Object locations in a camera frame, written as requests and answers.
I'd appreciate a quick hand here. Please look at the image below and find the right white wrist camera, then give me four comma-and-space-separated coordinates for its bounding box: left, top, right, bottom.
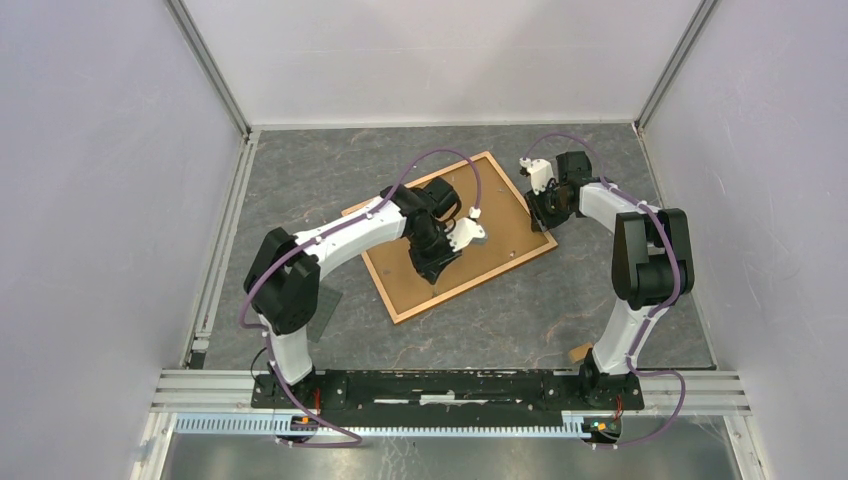
519, 157, 555, 195

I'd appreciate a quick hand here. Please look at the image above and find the grey building baseplate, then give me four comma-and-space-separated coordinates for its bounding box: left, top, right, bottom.
307, 284, 343, 343

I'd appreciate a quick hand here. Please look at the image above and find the slotted cable duct rail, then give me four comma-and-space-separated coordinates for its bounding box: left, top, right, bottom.
174, 413, 590, 440

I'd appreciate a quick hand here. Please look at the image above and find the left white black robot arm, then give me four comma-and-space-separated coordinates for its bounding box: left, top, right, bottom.
244, 178, 462, 408

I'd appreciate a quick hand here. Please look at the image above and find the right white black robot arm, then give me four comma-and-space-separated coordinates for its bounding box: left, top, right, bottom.
519, 152, 695, 408

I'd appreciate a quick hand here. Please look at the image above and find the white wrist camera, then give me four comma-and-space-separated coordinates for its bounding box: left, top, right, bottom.
446, 207, 487, 252
519, 157, 555, 195

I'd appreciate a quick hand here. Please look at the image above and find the small cardboard block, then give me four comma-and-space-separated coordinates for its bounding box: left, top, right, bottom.
568, 342, 593, 364

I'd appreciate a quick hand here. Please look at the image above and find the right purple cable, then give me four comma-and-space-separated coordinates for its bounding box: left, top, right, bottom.
518, 132, 688, 452

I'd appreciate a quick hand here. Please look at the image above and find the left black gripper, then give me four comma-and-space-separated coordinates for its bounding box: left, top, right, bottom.
406, 225, 463, 285

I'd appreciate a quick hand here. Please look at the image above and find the wooden picture frame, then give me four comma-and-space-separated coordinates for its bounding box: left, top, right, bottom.
362, 151, 557, 324

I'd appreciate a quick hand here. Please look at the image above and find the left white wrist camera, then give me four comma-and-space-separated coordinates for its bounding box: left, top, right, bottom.
446, 207, 487, 252

